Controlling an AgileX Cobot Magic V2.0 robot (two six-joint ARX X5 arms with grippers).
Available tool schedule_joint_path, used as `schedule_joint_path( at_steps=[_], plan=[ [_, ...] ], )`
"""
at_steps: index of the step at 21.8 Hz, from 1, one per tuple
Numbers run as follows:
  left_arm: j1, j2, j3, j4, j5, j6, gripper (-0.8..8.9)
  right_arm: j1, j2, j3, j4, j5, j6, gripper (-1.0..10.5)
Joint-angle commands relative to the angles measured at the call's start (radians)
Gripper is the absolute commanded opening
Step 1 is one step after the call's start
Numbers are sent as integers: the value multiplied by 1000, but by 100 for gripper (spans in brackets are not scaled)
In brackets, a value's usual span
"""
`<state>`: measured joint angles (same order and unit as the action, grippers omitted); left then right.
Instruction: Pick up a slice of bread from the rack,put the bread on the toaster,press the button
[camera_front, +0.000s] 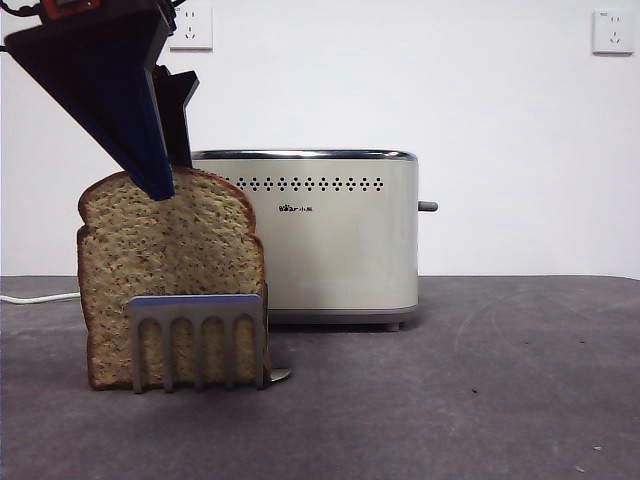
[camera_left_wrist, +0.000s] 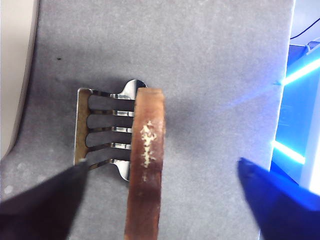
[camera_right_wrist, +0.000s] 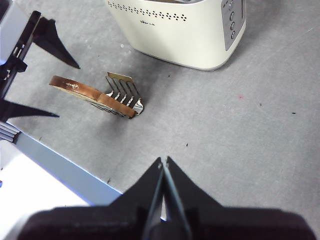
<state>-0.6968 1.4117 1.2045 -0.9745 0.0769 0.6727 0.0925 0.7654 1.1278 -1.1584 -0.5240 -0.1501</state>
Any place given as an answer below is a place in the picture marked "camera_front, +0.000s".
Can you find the brown seeded bread slice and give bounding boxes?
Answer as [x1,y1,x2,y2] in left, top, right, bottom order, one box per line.
[76,166,274,392]

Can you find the silver metal toast rack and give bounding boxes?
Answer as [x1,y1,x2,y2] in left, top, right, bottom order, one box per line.
[128,293,293,394]

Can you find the cream two-slot toaster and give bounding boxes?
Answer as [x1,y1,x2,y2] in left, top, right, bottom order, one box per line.
[191,148,419,331]

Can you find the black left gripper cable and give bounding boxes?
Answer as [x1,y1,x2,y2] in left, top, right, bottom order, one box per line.
[0,0,46,21]

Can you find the white wall socket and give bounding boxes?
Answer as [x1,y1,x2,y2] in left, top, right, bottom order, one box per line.
[168,5,214,52]
[592,9,635,56]

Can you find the white power cable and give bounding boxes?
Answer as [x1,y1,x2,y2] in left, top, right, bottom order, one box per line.
[0,292,80,305]

